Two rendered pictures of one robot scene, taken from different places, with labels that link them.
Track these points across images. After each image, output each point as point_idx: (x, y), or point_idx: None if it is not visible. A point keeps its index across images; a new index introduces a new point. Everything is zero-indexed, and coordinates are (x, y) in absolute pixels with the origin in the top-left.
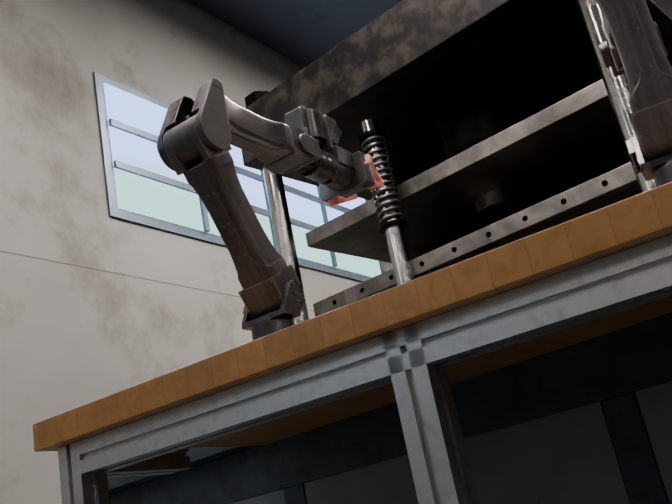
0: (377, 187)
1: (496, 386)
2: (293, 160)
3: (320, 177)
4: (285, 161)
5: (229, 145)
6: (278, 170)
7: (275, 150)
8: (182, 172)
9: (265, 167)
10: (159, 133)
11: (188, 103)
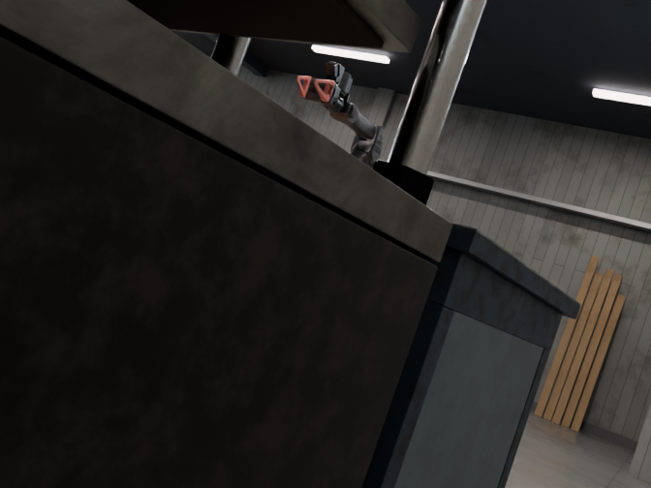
0: (299, 88)
1: None
2: (338, 119)
3: (328, 109)
4: (341, 120)
5: (353, 147)
6: (347, 120)
7: (344, 123)
8: (368, 164)
9: (352, 123)
10: (381, 148)
11: (377, 126)
